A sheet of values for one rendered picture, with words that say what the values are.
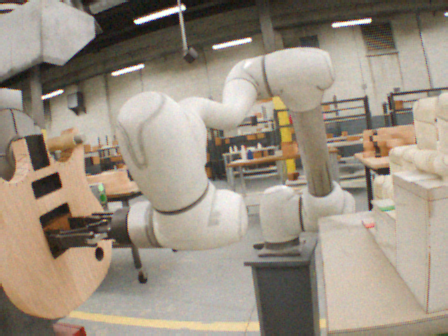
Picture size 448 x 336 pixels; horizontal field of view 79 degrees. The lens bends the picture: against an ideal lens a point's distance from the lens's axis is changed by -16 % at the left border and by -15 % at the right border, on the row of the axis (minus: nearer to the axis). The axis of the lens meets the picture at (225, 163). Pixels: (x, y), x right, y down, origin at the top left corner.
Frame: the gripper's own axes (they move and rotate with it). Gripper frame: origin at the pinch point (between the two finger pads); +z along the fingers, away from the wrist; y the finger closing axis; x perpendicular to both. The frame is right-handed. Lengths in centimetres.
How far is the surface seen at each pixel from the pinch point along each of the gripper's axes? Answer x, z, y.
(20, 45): 39.2, -5.4, -4.6
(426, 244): -2, -67, -14
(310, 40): 174, -124, 1082
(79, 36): 39.9, -11.8, 7.0
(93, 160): -98, 752, 969
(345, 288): -13, -57, -5
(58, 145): 17.9, 0.2, 6.7
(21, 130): 24.2, 16.7, 10.7
